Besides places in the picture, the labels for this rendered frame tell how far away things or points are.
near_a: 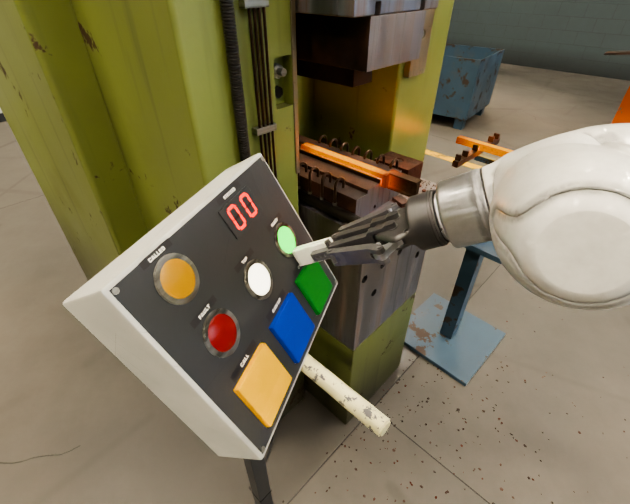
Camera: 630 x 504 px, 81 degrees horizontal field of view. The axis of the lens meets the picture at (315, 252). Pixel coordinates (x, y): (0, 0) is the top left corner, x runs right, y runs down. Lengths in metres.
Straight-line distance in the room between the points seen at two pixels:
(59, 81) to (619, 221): 1.07
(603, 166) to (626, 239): 0.05
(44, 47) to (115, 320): 0.79
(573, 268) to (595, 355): 1.96
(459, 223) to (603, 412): 1.62
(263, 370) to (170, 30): 0.54
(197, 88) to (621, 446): 1.87
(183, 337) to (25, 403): 1.65
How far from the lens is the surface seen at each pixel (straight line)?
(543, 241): 0.26
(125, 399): 1.84
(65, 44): 1.10
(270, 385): 0.51
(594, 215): 0.26
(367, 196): 0.96
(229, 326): 0.46
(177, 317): 0.42
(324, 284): 0.64
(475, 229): 0.46
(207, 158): 0.76
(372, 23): 0.81
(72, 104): 1.12
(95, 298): 0.40
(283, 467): 1.55
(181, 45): 0.71
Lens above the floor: 1.43
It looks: 38 degrees down
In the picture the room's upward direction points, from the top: straight up
